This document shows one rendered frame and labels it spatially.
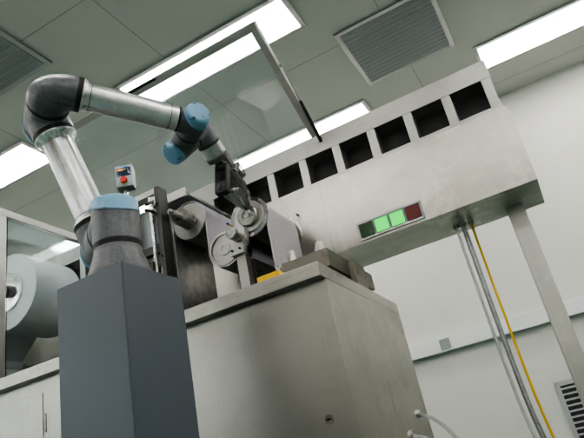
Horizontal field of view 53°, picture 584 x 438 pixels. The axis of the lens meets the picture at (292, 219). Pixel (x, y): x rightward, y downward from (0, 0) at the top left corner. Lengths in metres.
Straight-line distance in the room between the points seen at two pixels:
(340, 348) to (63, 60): 2.64
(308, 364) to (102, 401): 0.51
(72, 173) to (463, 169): 1.28
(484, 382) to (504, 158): 2.47
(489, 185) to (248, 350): 1.01
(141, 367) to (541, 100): 4.03
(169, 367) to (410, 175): 1.21
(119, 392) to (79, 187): 0.63
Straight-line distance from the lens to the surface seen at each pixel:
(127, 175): 2.47
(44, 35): 3.51
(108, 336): 1.30
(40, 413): 2.08
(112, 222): 1.45
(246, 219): 1.99
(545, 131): 4.72
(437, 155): 2.17
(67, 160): 1.69
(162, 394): 1.30
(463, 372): 4.36
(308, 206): 2.29
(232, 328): 1.62
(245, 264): 1.91
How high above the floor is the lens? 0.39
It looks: 24 degrees up
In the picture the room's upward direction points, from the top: 12 degrees counter-clockwise
